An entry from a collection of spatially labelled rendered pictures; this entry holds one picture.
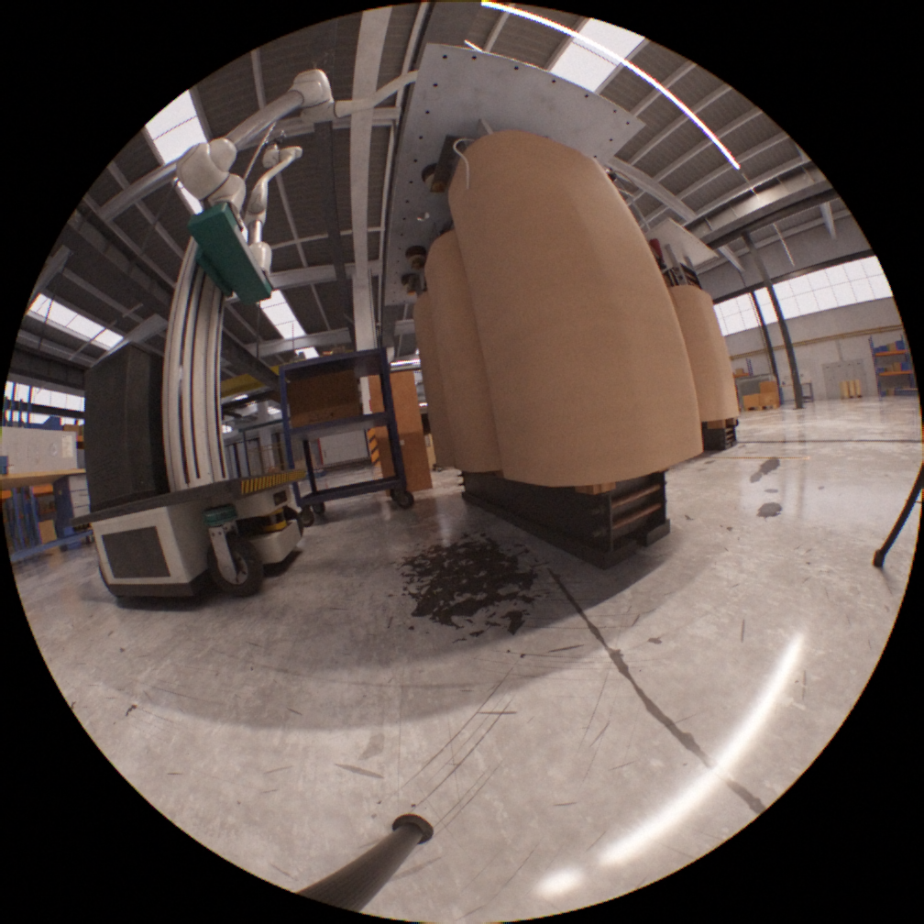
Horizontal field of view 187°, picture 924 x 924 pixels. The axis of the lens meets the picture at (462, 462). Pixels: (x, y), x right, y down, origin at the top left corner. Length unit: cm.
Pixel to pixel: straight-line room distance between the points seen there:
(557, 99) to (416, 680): 149
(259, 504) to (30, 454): 421
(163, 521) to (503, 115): 155
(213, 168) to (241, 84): 940
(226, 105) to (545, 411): 1099
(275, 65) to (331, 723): 1047
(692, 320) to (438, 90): 187
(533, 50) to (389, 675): 1104
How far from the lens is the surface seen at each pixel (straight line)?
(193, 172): 129
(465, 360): 89
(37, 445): 483
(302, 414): 167
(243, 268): 143
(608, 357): 48
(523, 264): 56
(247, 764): 44
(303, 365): 166
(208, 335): 143
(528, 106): 120
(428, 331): 140
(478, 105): 116
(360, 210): 1059
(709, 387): 210
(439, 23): 449
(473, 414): 86
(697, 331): 216
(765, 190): 950
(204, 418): 130
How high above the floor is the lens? 31
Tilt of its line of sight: 4 degrees down
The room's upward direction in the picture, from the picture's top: 10 degrees counter-clockwise
